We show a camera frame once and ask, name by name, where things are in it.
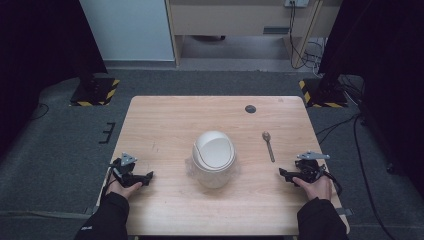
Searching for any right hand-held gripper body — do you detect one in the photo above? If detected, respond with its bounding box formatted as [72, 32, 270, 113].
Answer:
[294, 150, 331, 183]

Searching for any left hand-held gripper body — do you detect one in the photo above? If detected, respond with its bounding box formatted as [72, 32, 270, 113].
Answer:
[111, 152, 138, 188]

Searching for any metal spoon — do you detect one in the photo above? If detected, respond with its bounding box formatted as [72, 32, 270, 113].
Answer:
[261, 130, 276, 164]

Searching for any person's left hand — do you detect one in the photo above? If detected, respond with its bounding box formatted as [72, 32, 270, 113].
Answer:
[106, 179, 144, 200]

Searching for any person's right hand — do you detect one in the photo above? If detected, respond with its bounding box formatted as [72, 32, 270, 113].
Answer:
[292, 175, 333, 202]

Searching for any clear plastic bag liner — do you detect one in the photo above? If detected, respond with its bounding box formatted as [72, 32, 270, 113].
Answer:
[185, 155, 242, 190]

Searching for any black stand base striped tape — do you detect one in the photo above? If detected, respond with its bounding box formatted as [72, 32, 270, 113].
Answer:
[298, 78, 349, 109]
[69, 77, 121, 108]

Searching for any dark curtain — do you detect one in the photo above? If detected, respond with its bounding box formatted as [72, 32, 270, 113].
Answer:
[318, 0, 424, 198]
[0, 0, 108, 158]

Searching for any white cabinet panel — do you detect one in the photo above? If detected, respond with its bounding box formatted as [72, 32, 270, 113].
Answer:
[79, 0, 176, 62]

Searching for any grey power socket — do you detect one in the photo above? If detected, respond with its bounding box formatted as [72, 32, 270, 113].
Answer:
[284, 0, 310, 8]

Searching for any left hand-held gripper cable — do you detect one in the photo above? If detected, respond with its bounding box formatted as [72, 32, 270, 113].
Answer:
[100, 165, 118, 198]

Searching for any hand-held gripper cable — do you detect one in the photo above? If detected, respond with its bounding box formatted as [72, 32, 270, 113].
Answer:
[100, 165, 118, 198]
[323, 170, 343, 197]

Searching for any right hand-held gripper cable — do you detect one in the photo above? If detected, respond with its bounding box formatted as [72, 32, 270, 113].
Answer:
[323, 170, 343, 197]

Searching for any long black floor cable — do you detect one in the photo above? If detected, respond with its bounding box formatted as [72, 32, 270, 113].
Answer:
[353, 114, 398, 240]

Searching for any white cable bundle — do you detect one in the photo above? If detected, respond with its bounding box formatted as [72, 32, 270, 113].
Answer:
[303, 38, 326, 78]

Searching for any black hanging cable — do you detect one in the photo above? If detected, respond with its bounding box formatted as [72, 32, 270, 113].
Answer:
[288, 1, 310, 70]

